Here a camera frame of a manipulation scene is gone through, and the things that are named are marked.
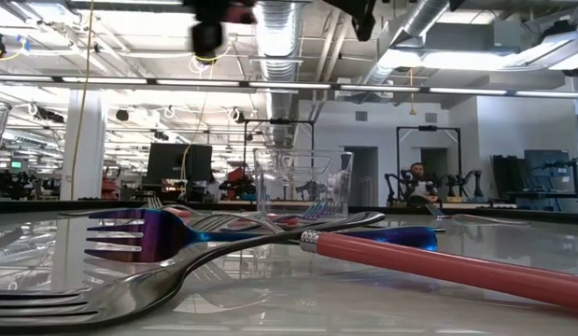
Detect black computer monitor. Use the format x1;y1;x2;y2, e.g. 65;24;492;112
146;143;214;189

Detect red handled silver fork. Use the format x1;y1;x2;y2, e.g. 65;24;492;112
142;195;194;219
188;210;578;313
264;214;303;230

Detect silver ventilation duct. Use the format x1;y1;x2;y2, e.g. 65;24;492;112
360;0;453;90
253;0;313;148

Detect black metal table frame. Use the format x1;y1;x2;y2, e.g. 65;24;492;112
0;199;578;224

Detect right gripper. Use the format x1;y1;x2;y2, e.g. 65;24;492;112
323;0;378;42

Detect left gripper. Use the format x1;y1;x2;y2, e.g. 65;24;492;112
183;0;260;60

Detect yellow hanging cable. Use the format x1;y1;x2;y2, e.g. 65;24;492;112
179;46;216;184
69;0;96;202

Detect person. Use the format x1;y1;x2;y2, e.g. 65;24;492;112
403;161;440;207

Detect black background station frame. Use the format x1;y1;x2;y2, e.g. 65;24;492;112
395;124;463;202

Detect dark background panels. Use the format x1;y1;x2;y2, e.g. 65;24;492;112
491;148;578;212

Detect white square column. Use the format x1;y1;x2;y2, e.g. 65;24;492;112
59;89;106;202

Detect long LED light bar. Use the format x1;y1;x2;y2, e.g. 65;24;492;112
0;73;578;100

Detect iridescent rainbow fork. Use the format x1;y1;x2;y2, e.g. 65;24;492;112
84;207;440;263
300;199;340;221

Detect black metal fork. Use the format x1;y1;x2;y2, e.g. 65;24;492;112
0;210;387;330
450;212;529;227

